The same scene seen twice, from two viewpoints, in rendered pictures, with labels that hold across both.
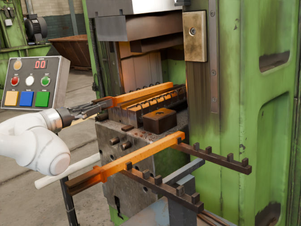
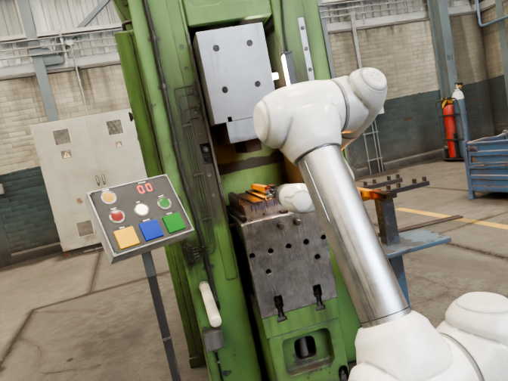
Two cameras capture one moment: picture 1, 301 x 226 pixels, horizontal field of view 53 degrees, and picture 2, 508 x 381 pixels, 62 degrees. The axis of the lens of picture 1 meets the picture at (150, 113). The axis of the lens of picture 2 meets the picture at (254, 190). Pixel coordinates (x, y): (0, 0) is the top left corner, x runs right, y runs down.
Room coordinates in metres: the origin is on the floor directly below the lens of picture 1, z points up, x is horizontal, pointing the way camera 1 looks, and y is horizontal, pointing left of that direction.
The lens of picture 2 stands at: (0.28, 1.79, 1.29)
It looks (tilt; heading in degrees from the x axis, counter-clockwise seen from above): 7 degrees down; 301
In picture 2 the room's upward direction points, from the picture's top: 12 degrees counter-clockwise
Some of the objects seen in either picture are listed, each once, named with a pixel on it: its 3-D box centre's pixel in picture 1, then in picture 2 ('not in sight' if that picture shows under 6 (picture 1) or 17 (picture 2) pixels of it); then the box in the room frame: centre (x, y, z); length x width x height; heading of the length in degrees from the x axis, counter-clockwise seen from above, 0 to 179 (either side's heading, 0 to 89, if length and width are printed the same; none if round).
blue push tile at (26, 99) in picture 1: (27, 98); (150, 230); (1.48, 0.61, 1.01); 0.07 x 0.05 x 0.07; 67
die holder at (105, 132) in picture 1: (169, 154); (275, 248); (1.34, -0.07, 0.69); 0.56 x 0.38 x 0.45; 132
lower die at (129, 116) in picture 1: (155, 102); (255, 201); (1.38, -0.03, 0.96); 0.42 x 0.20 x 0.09; 132
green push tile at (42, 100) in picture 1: (43, 99); (173, 223); (1.44, 0.52, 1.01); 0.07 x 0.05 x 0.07; 67
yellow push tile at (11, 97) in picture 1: (12, 98); (126, 237); (1.52, 0.71, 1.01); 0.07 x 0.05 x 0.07; 67
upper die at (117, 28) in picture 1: (148, 23); (241, 131); (1.38, -0.03, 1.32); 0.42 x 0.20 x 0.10; 132
